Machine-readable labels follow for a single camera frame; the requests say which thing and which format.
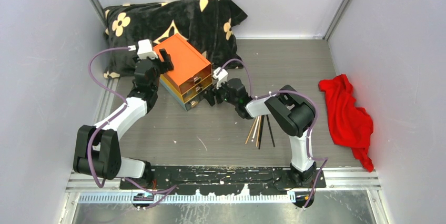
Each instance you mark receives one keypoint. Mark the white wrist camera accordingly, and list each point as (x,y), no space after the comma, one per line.
(219,76)
(145,50)

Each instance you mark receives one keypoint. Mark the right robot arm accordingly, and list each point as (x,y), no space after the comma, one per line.
(295,114)

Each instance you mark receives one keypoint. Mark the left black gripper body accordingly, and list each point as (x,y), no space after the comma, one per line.
(157,64)

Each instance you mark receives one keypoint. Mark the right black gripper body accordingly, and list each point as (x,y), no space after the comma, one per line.
(222,94)

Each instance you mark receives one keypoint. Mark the white makeup pencil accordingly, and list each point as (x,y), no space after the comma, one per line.
(256,130)

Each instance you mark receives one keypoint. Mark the gold makeup pencil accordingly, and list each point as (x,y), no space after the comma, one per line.
(258,131)

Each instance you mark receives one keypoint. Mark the orange drawer organizer box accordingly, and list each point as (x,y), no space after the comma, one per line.
(191,74)

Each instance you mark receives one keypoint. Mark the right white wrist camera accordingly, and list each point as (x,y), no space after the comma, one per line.
(219,76)

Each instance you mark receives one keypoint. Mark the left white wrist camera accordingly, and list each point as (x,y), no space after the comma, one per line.
(145,50)

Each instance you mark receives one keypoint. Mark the black floral plush pillow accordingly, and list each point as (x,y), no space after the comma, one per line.
(206,24)

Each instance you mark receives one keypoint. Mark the black makeup pencil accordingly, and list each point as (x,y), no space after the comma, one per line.
(261,132)

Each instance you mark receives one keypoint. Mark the red cloth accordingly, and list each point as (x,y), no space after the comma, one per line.
(349,126)

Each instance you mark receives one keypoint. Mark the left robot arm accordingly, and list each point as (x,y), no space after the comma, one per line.
(97,151)

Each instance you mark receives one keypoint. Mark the wooden brown pencil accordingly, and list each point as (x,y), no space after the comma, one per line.
(252,129)

